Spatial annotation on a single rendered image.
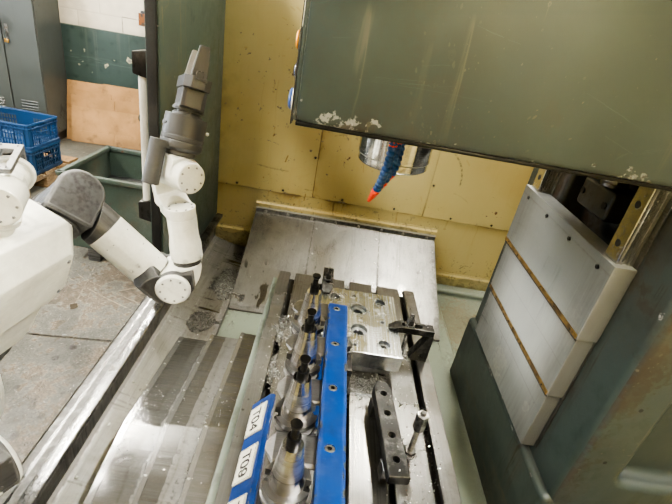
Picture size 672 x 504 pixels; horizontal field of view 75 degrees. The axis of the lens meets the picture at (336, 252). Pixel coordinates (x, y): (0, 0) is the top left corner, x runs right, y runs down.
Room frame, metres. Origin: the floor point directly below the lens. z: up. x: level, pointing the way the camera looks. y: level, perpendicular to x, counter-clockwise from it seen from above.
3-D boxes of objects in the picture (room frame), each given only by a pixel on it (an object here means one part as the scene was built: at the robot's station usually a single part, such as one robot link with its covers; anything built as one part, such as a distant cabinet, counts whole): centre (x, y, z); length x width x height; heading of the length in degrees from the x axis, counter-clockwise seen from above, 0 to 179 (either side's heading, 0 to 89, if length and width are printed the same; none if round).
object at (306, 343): (0.57, 0.02, 1.26); 0.04 x 0.04 x 0.07
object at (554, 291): (1.01, -0.53, 1.16); 0.48 x 0.05 x 0.51; 3
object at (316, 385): (0.52, 0.02, 1.21); 0.07 x 0.05 x 0.01; 93
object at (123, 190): (2.82, 1.34, 0.31); 0.94 x 0.64 x 0.62; 92
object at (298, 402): (0.46, 0.01, 1.26); 0.04 x 0.04 x 0.07
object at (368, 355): (1.04, -0.10, 0.97); 0.29 x 0.23 x 0.05; 3
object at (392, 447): (0.71, -0.19, 0.93); 0.26 x 0.05 x 0.06; 8
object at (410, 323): (1.03, -0.25, 0.97); 0.13 x 0.03 x 0.15; 93
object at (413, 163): (0.98, -0.09, 1.53); 0.16 x 0.16 x 0.12
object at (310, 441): (0.41, 0.01, 1.21); 0.07 x 0.05 x 0.01; 93
